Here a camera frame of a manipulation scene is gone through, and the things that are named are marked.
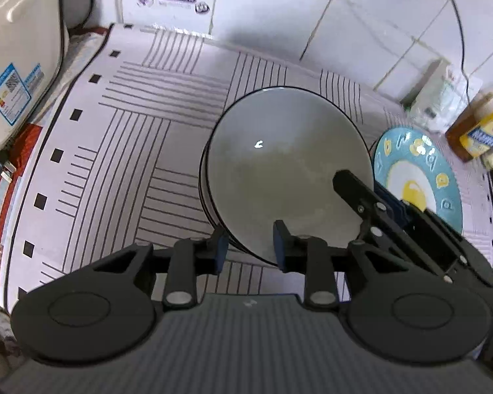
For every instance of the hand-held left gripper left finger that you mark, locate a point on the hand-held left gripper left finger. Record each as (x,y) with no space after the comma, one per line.
(220,252)

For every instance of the black appliance plug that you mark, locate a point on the black appliance plug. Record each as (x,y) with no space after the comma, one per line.
(3,166)

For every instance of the white rice cooker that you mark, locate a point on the white rice cooker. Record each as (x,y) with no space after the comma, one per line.
(20,49)

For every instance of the yellow labelled box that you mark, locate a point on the yellow labelled box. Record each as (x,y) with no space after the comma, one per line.
(480,131)

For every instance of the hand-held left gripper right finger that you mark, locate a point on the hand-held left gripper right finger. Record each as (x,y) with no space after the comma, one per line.
(279,250)

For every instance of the patchwork cloth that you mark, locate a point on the patchwork cloth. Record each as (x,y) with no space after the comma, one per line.
(0,213)

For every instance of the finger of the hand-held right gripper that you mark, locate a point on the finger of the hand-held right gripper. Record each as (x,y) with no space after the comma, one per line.
(390,203)
(353,188)

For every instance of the blue egg print plate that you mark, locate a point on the blue egg print plate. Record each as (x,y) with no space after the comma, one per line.
(402,172)

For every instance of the striped table mat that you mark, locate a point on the striped table mat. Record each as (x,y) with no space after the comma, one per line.
(107,152)

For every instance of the white plastic salt bag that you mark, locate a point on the white plastic salt bag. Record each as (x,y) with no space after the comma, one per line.
(435,102)

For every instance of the grey plate black rim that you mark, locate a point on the grey plate black rim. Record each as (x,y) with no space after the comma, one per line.
(279,164)

